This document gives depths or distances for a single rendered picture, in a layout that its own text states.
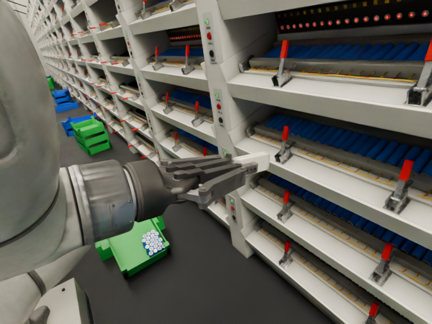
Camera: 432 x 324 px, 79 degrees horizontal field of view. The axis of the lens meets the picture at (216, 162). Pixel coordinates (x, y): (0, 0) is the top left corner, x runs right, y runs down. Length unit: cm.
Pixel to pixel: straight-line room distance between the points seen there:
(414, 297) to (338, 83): 44
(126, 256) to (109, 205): 92
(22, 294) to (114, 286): 55
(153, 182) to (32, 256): 13
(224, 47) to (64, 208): 58
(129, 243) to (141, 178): 93
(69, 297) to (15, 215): 64
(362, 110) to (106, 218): 42
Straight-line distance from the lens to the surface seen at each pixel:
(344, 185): 61
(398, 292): 69
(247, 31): 79
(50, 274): 69
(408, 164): 54
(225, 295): 102
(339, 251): 73
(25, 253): 28
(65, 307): 82
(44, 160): 19
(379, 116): 50
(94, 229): 30
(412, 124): 48
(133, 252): 121
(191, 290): 105
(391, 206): 57
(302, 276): 91
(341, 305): 87
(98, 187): 29
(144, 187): 31
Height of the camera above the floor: 83
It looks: 28 degrees down
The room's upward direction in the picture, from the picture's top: 9 degrees counter-clockwise
